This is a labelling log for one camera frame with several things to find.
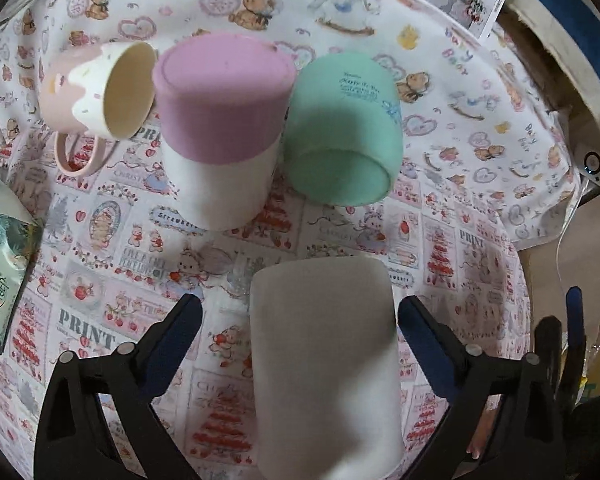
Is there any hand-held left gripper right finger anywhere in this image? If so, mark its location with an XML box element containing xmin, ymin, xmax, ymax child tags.
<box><xmin>397</xmin><ymin>295</ymin><xmax>567</xmax><ymax>480</ymax></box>

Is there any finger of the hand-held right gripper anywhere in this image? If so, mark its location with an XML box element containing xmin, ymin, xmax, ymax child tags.
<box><xmin>566</xmin><ymin>286</ymin><xmax>586</xmax><ymax>406</ymax></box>
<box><xmin>533</xmin><ymin>315</ymin><xmax>565</xmax><ymax>401</ymax></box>

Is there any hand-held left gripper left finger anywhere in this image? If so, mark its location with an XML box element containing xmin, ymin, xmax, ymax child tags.
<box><xmin>34</xmin><ymin>292</ymin><xmax>216</xmax><ymax>480</ymax></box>

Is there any plain white cup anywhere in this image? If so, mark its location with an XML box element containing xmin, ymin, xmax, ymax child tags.
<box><xmin>249</xmin><ymin>254</ymin><xmax>406</xmax><ymax>480</ymax></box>

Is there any purple and white cup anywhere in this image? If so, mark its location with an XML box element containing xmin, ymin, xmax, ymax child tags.
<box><xmin>151</xmin><ymin>31</ymin><xmax>298</xmax><ymax>232</ymax></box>

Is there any mint green cup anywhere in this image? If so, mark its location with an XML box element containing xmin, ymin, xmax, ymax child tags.
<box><xmin>282</xmin><ymin>51</ymin><xmax>405</xmax><ymax>207</ymax></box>

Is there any strawberry print patchwork cloth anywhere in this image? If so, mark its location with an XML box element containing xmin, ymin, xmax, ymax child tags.
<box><xmin>0</xmin><ymin>122</ymin><xmax>531</xmax><ymax>480</ymax></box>

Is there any white device with round button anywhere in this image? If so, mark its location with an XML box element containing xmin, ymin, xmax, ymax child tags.
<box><xmin>576</xmin><ymin>146</ymin><xmax>600</xmax><ymax>190</ymax></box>

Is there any green tissue packet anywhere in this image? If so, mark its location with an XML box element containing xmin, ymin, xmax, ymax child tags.
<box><xmin>0</xmin><ymin>161</ymin><xmax>45</xmax><ymax>356</ymax></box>

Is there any pink mug with white drip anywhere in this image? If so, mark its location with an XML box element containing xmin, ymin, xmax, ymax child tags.
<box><xmin>39</xmin><ymin>40</ymin><xmax>158</xmax><ymax>176</ymax></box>

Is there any bear print white cloth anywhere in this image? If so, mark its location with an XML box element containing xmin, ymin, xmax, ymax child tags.
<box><xmin>0</xmin><ymin>0</ymin><xmax>582</xmax><ymax>251</ymax></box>

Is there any white cable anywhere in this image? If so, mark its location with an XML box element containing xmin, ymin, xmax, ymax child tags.
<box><xmin>554</xmin><ymin>180</ymin><xmax>590</xmax><ymax>292</ymax></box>

